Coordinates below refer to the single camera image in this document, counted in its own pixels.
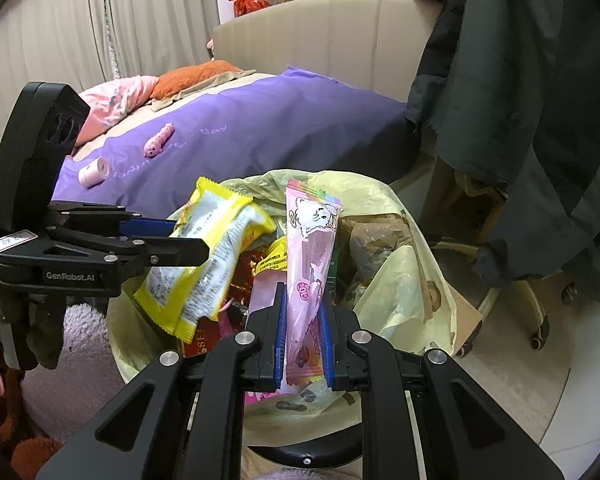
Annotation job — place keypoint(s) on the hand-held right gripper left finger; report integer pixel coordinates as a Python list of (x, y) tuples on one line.
[(280, 340)]

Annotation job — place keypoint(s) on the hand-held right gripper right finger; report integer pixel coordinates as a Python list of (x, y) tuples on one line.
[(328, 345)]

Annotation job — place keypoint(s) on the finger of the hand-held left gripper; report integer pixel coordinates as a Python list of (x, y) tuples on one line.
[(175, 252), (147, 227)]

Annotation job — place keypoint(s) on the yellow silver snack wrapper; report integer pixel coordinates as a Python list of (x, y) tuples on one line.
[(220, 220)]

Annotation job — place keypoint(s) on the red foil wrapper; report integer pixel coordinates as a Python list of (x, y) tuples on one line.
[(210, 337)]

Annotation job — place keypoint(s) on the pink cartoon wrapper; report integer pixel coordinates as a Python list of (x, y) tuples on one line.
[(310, 260)]

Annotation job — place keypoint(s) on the yellow plastic bag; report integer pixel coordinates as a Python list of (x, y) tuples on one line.
[(405, 280)]

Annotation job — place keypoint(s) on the person's left hand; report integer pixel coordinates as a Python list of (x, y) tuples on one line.
[(45, 335)]

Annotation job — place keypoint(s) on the plain pink packet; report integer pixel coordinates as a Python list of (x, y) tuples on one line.
[(262, 295)]

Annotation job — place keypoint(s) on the pink pig toy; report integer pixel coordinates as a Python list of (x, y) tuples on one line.
[(157, 142)]

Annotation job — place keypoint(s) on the beige bed sheet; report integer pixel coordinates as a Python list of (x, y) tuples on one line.
[(115, 132)]

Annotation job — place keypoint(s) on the pink printed duvet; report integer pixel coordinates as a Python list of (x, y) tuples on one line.
[(115, 97)]

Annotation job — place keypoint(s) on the brown paper bag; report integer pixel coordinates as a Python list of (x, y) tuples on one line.
[(375, 240)]

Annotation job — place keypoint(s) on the brown cardboard piece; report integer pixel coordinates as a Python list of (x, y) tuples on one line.
[(467, 322)]

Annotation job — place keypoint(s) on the orange pillow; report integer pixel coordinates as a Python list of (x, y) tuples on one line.
[(190, 77)]

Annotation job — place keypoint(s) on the purple blanket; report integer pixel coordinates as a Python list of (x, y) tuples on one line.
[(280, 125)]

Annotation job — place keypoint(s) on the beige pleated curtain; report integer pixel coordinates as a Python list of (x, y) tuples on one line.
[(105, 20)]

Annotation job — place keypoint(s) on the pink plush toy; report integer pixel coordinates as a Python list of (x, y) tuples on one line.
[(210, 45)]

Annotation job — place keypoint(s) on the swivel chair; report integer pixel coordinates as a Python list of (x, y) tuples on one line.
[(525, 290)]

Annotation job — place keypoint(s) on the small red plastic bag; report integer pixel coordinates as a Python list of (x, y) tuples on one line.
[(247, 6)]

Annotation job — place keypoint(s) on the beige padded headboard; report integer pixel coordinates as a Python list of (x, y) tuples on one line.
[(330, 35)]

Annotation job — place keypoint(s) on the dark jacket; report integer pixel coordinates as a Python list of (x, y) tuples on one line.
[(530, 110)]

